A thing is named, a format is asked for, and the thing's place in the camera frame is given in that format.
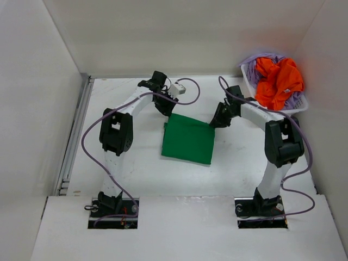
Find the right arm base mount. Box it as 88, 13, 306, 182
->
234, 197, 288, 229

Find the lavender t shirt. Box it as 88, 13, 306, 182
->
239, 53, 303, 110

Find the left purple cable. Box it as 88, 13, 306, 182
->
81, 78, 201, 228

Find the orange t shirt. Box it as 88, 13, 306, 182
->
255, 57, 305, 110

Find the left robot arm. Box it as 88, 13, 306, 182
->
97, 71, 185, 217

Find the white plastic laundry basket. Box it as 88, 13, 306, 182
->
240, 64, 309, 115

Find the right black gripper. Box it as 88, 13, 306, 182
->
210, 102, 238, 129

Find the green t shirt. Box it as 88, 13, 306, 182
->
161, 114, 215, 165

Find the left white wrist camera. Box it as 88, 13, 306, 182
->
168, 83, 186, 97

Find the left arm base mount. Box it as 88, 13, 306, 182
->
84, 198, 138, 230

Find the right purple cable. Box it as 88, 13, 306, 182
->
218, 76, 316, 221

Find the purple cable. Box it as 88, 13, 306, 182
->
81, 78, 201, 228
218, 76, 316, 221

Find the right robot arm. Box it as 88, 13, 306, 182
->
209, 85, 305, 218

